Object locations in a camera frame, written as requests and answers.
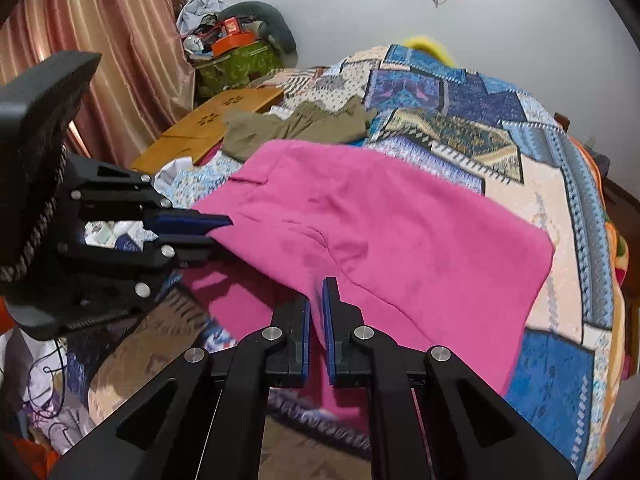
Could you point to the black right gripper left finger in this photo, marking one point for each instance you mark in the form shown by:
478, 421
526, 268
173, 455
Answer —
203, 416

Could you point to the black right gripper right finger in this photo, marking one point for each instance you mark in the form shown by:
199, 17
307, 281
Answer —
430, 415

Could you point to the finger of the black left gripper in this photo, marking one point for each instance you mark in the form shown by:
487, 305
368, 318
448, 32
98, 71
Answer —
97, 285
97, 191

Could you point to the pink pants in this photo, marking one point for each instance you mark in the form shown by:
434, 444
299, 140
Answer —
426, 261

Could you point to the blue patchwork bedspread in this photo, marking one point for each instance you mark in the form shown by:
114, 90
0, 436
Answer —
482, 134

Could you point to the striped brown curtain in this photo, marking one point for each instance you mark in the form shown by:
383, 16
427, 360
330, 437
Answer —
143, 84

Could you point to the orange round box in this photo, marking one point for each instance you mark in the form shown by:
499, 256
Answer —
232, 41

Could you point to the orange floral blanket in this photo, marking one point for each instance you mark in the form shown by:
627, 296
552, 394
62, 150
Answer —
619, 252

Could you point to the grey neck pillow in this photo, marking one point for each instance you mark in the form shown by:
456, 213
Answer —
272, 25

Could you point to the olive green pants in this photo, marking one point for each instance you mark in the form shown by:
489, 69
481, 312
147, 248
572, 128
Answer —
246, 132

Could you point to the yellow plush toy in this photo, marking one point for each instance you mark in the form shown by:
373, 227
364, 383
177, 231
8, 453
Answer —
431, 48

